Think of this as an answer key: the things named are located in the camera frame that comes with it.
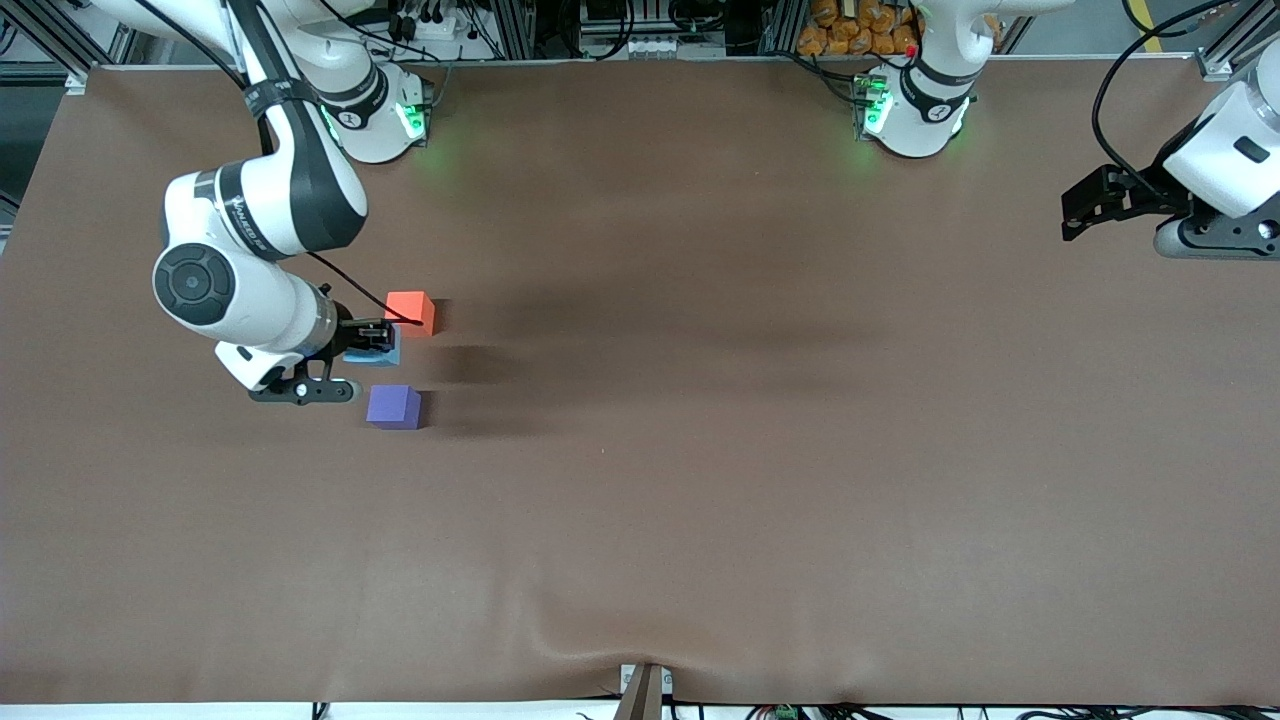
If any orange cube block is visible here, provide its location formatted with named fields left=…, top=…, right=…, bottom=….
left=384, top=291, right=437, bottom=338

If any purple cube block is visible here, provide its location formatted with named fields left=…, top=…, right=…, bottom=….
left=366, top=384, right=423, bottom=431

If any white terminal block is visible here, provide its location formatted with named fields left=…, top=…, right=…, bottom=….
left=625, top=34, right=728, bottom=60

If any bag of orange items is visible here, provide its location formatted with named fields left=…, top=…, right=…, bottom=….
left=797, top=0, right=923, bottom=58

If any white power strip with plugs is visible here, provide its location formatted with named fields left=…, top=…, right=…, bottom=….
left=380, top=8, right=503, bottom=63

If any brown table cover mat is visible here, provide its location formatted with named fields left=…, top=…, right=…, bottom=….
left=0, top=55, right=1280, bottom=707

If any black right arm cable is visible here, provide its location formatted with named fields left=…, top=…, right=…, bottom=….
left=130, top=0, right=424, bottom=329

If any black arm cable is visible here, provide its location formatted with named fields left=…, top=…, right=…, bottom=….
left=1091, top=0, right=1233, bottom=201
left=130, top=0, right=424, bottom=329

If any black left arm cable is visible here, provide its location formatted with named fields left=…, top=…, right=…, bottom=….
left=1091, top=0, right=1233, bottom=201

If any aluminium frame profile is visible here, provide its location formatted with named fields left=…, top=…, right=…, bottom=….
left=1195, top=0, right=1280, bottom=83
left=0, top=0, right=141, bottom=93

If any brown camera mount post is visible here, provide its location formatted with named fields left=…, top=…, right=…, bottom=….
left=614, top=663, right=674, bottom=720

